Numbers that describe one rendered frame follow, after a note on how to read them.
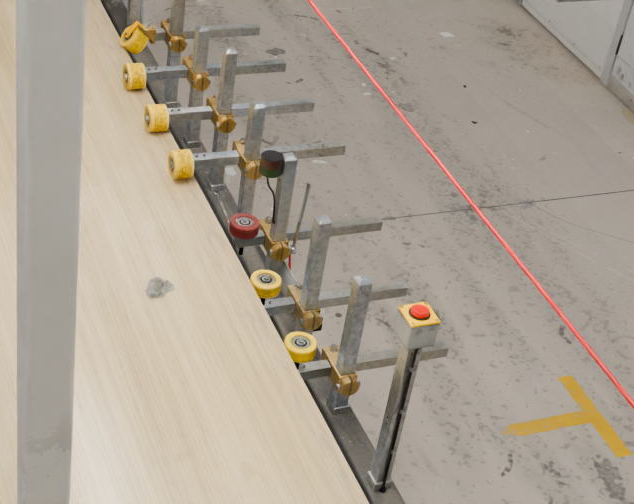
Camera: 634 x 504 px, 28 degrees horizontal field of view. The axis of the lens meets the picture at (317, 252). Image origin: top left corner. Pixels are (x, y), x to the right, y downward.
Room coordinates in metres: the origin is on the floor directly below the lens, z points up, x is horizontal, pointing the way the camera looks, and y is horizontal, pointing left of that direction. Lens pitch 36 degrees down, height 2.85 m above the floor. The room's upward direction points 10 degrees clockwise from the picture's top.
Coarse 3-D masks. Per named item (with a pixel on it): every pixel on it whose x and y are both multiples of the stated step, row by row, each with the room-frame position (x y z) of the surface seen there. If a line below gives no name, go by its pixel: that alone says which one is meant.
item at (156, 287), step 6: (156, 276) 2.46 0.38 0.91; (150, 282) 2.44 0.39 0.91; (156, 282) 2.42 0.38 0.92; (162, 282) 2.45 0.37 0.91; (168, 282) 2.44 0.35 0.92; (150, 288) 2.41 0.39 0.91; (156, 288) 2.42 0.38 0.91; (162, 288) 2.42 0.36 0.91; (168, 288) 2.43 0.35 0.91; (174, 288) 2.44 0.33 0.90; (150, 294) 2.39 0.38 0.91; (156, 294) 2.39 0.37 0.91; (162, 294) 2.40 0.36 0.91
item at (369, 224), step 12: (288, 228) 2.84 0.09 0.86; (300, 228) 2.85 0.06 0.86; (336, 228) 2.88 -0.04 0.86; (348, 228) 2.90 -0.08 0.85; (360, 228) 2.92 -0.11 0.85; (372, 228) 2.93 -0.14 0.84; (240, 240) 2.75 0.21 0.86; (252, 240) 2.77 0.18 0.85; (264, 240) 2.78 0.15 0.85; (288, 240) 2.82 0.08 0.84
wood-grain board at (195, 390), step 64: (0, 0) 3.81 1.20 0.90; (0, 64) 3.39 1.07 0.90; (0, 128) 3.03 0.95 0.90; (128, 128) 3.14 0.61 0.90; (0, 192) 2.72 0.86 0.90; (128, 192) 2.82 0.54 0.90; (192, 192) 2.87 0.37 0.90; (0, 256) 2.45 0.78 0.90; (128, 256) 2.54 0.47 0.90; (192, 256) 2.58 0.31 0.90; (0, 320) 2.21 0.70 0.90; (128, 320) 2.29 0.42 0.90; (192, 320) 2.33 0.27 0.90; (256, 320) 2.37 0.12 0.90; (0, 384) 2.00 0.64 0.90; (128, 384) 2.07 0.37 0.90; (192, 384) 2.11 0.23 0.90; (256, 384) 2.14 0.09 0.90; (0, 448) 1.82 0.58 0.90; (128, 448) 1.88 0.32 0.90; (192, 448) 1.91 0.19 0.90; (256, 448) 1.94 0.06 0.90; (320, 448) 1.98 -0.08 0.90
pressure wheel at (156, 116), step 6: (150, 108) 3.15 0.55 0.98; (156, 108) 3.15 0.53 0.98; (162, 108) 3.16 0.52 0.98; (144, 114) 3.18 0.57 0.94; (150, 114) 3.13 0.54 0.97; (156, 114) 3.14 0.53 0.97; (162, 114) 3.14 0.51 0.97; (168, 114) 3.15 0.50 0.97; (150, 120) 3.12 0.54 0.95; (156, 120) 3.13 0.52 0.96; (162, 120) 3.13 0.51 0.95; (168, 120) 3.14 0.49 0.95; (150, 126) 3.12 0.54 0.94; (156, 126) 3.12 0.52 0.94; (162, 126) 3.13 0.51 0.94; (168, 126) 3.14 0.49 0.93
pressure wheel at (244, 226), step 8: (232, 216) 2.78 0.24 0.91; (240, 216) 2.79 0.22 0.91; (248, 216) 2.79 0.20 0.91; (232, 224) 2.75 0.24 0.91; (240, 224) 2.75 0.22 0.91; (248, 224) 2.76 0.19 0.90; (256, 224) 2.76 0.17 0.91; (232, 232) 2.74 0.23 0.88; (240, 232) 2.73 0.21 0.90; (248, 232) 2.73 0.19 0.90; (256, 232) 2.75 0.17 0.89; (240, 248) 2.76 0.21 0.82
